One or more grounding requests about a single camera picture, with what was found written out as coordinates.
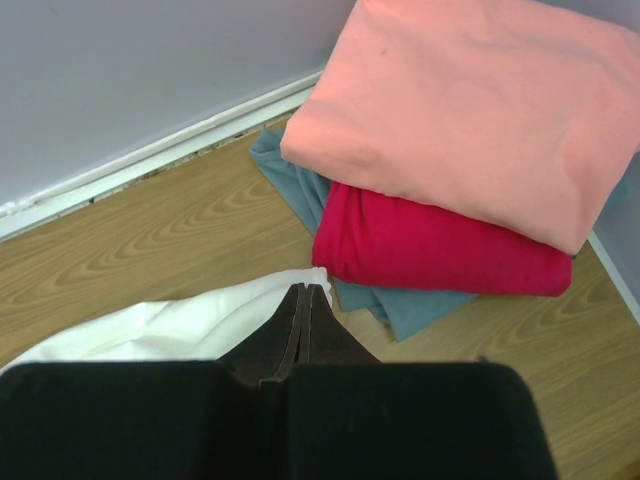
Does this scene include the folded blue t shirt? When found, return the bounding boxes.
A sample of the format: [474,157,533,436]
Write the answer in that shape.
[250,130,475,341]

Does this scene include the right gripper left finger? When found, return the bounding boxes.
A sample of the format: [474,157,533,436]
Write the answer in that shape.
[217,283,306,388]

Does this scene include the white floral t shirt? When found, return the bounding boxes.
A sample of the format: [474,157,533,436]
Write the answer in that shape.
[1,268,331,372]

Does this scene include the folded red t shirt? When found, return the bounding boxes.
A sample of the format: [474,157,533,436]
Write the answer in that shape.
[312,183,573,297]

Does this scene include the folded pink t shirt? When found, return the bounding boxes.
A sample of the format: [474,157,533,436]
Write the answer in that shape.
[281,1,639,254]

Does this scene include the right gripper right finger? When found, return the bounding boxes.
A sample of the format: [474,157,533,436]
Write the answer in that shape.
[298,284,380,364]

